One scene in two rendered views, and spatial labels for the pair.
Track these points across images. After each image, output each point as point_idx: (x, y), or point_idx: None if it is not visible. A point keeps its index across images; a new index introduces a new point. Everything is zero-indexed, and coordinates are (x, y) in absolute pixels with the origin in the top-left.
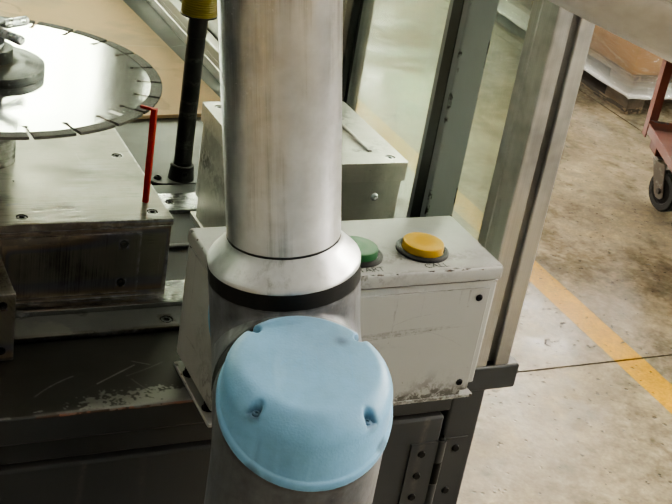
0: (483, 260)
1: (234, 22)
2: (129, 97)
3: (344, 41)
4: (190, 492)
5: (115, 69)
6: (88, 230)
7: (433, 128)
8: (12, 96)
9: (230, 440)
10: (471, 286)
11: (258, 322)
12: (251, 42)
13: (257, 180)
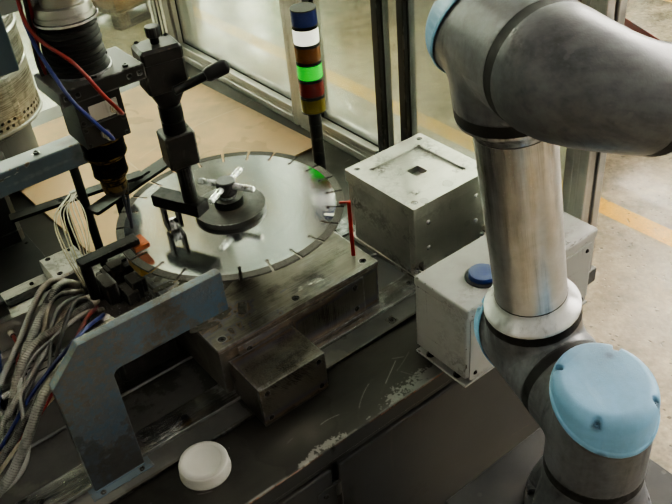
0: (584, 229)
1: (506, 200)
2: (325, 197)
3: (402, 91)
4: (443, 415)
5: (298, 176)
6: (335, 289)
7: None
8: (262, 227)
9: (581, 442)
10: (582, 247)
11: (543, 353)
12: (520, 208)
13: (529, 278)
